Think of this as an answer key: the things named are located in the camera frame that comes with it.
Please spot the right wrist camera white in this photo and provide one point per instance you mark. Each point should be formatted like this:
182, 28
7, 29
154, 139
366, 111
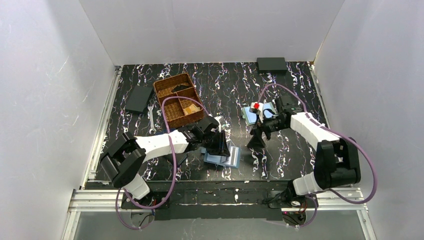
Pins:
262, 110

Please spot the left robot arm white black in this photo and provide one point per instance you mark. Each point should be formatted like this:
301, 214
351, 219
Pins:
122, 160

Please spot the blue card holder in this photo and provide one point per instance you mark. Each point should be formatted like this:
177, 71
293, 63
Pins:
215, 159

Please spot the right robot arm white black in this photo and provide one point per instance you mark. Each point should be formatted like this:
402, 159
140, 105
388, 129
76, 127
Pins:
336, 160

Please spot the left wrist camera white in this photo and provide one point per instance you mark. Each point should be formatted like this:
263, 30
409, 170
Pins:
218, 119

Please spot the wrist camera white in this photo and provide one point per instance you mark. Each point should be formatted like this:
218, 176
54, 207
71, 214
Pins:
262, 110
218, 119

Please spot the tan item in basket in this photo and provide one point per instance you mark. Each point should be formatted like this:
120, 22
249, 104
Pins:
191, 109

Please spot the black card in basket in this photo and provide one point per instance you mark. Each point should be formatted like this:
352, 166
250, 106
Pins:
180, 88

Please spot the brown wicker divided basket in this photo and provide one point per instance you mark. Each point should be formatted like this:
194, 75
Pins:
173, 108

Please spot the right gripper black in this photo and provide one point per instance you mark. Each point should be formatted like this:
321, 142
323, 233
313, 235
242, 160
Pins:
261, 127

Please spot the black box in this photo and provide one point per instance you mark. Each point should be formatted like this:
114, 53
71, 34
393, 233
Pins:
139, 99
271, 65

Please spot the black box back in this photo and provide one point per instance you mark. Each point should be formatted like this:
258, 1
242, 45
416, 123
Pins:
271, 65

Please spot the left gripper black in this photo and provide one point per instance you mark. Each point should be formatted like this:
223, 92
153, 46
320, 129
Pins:
216, 139

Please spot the black box left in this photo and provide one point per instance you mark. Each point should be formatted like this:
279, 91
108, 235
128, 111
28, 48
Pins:
139, 99

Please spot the white credit card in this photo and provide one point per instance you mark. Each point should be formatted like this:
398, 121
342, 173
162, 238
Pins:
234, 158

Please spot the silver wrench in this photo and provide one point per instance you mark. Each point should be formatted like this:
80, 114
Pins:
152, 129

